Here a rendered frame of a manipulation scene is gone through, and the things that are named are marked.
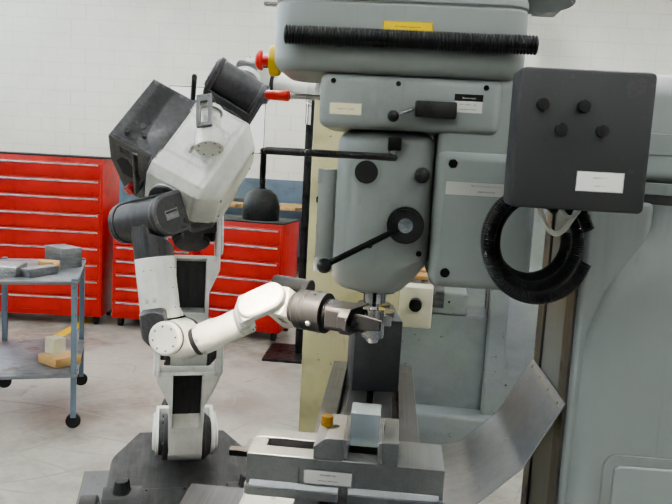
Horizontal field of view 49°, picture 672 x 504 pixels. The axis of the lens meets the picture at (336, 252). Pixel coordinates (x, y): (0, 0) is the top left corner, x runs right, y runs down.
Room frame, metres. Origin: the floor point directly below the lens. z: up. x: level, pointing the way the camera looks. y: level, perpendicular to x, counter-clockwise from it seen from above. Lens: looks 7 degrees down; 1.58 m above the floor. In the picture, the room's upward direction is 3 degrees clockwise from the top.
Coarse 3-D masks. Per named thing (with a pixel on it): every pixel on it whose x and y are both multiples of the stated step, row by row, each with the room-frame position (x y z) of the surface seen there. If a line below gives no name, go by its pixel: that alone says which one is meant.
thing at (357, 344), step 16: (384, 304) 1.97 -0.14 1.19; (400, 320) 1.84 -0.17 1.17; (352, 336) 1.90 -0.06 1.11; (384, 336) 1.83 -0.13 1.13; (400, 336) 1.83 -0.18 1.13; (352, 352) 1.86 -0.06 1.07; (368, 352) 1.82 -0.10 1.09; (384, 352) 1.83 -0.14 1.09; (400, 352) 1.83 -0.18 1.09; (352, 368) 1.83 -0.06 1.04; (368, 368) 1.82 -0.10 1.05; (384, 368) 1.83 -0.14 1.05; (352, 384) 1.82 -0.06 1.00; (368, 384) 1.82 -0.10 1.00; (384, 384) 1.83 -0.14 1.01
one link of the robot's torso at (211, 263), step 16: (176, 256) 2.05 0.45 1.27; (192, 256) 2.06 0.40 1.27; (208, 256) 2.07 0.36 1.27; (176, 272) 2.09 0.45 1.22; (192, 272) 2.10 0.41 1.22; (208, 272) 2.07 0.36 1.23; (192, 288) 2.10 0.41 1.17; (208, 288) 2.06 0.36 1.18; (192, 304) 2.11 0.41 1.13; (208, 304) 2.06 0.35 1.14
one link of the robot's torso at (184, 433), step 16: (160, 368) 2.09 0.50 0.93; (176, 368) 2.10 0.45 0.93; (192, 368) 2.11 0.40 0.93; (208, 368) 2.12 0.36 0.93; (160, 384) 2.05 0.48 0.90; (176, 384) 2.11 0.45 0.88; (192, 384) 2.12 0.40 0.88; (208, 384) 2.09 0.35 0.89; (176, 400) 2.14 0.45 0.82; (192, 400) 2.15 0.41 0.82; (176, 416) 2.15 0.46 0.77; (192, 416) 2.16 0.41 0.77; (208, 416) 2.24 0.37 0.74; (160, 432) 2.15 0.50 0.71; (176, 432) 2.12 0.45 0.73; (192, 432) 2.13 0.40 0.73; (208, 432) 2.18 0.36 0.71; (160, 448) 2.15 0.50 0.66; (176, 448) 2.14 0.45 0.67; (192, 448) 2.15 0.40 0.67; (208, 448) 2.17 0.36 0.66
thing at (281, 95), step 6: (270, 90) 1.62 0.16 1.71; (276, 90) 1.62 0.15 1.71; (282, 90) 1.62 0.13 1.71; (288, 90) 1.62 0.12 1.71; (270, 96) 1.61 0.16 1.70; (276, 96) 1.61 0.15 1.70; (282, 96) 1.61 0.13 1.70; (288, 96) 1.61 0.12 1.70; (294, 96) 1.61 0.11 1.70; (300, 96) 1.61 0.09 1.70; (306, 96) 1.61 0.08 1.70; (312, 96) 1.61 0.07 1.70; (318, 96) 1.61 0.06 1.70
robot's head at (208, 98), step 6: (198, 96) 1.72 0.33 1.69; (204, 96) 1.71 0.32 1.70; (210, 96) 1.71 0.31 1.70; (198, 102) 1.71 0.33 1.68; (204, 102) 1.73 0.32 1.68; (210, 102) 1.70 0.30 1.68; (198, 108) 1.70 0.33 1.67; (210, 108) 1.70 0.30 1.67; (222, 108) 1.75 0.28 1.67; (198, 114) 1.69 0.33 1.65; (210, 114) 1.69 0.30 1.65; (198, 120) 1.68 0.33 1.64; (210, 120) 1.68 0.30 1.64; (198, 126) 1.68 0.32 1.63; (204, 126) 1.68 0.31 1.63; (210, 126) 1.68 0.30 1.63
